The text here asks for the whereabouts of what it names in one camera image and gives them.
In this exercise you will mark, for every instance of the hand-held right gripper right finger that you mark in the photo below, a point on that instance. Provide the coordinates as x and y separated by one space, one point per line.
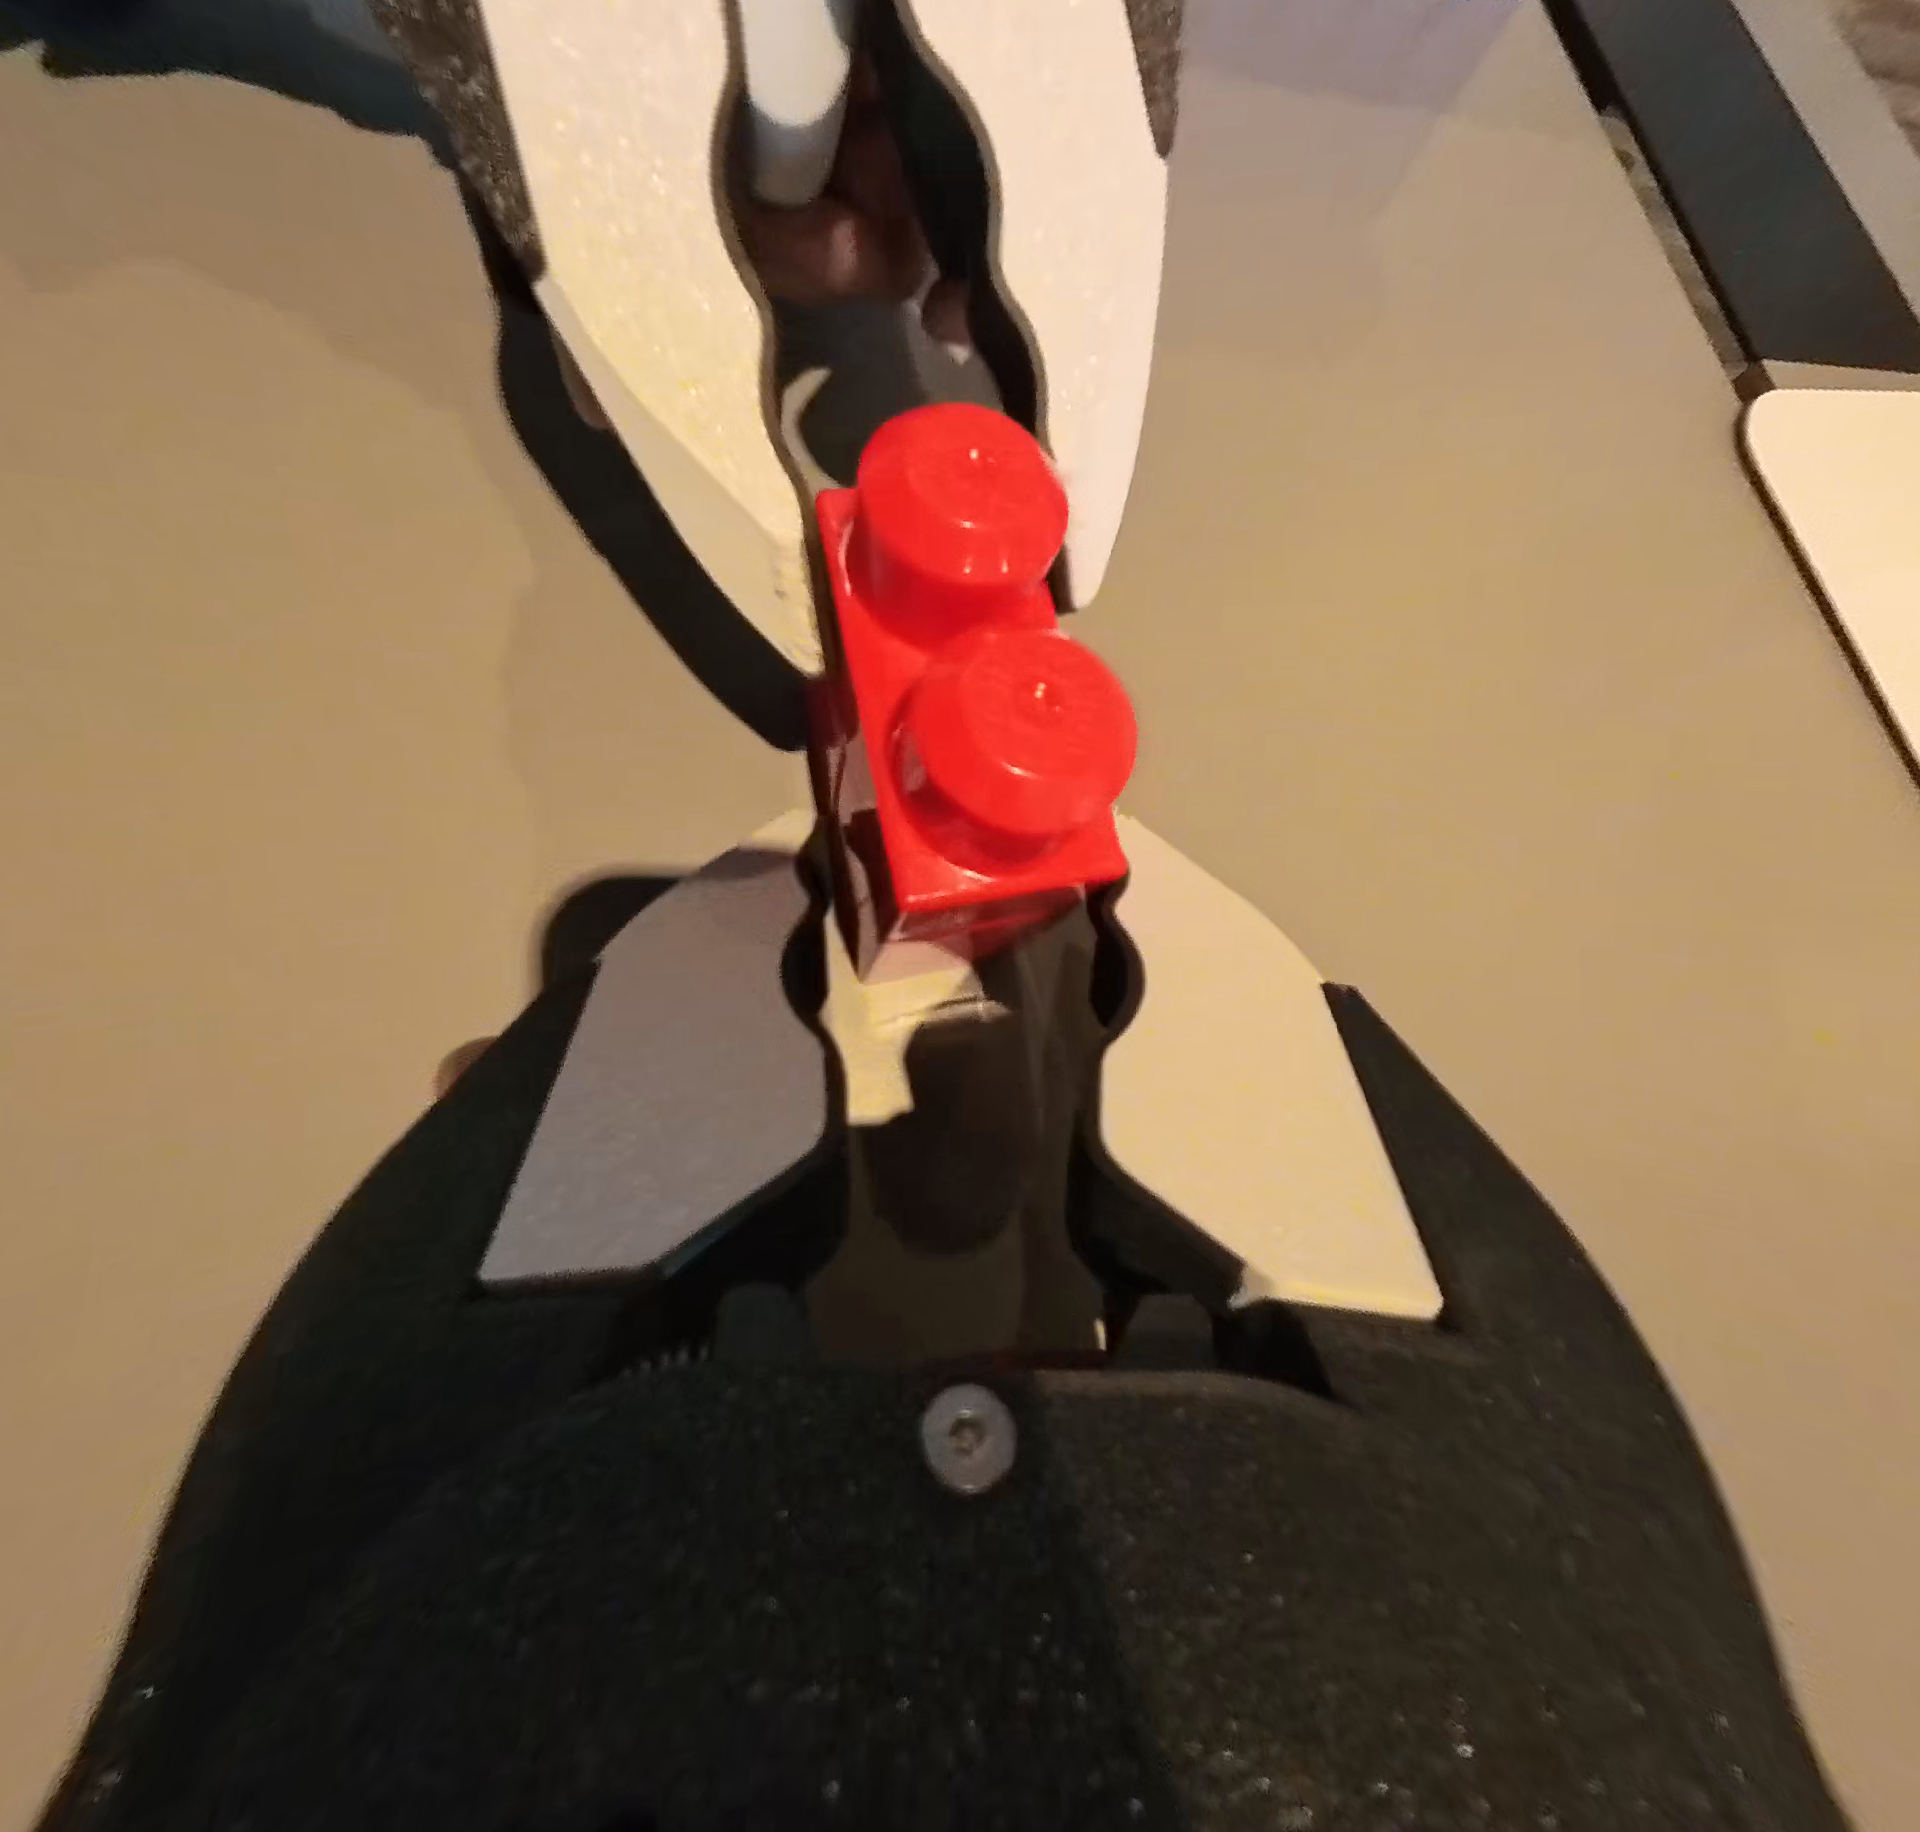
1274 1097

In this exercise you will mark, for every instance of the red two-stud mega block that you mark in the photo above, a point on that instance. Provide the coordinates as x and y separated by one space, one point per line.
961 618

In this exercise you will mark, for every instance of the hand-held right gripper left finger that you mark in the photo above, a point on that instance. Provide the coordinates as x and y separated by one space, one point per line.
661 1097

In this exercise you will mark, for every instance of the white rounded board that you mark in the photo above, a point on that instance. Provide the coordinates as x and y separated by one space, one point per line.
1860 542

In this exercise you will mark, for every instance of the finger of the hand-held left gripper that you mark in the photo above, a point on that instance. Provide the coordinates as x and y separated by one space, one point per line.
1066 212
632 183

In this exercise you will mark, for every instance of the person's right hand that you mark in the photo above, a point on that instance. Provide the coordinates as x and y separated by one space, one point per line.
469 1069

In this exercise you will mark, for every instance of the black table pad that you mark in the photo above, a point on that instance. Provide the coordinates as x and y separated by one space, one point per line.
1725 137

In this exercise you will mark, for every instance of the red single-stud mega block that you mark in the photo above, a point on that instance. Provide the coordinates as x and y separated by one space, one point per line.
961 935

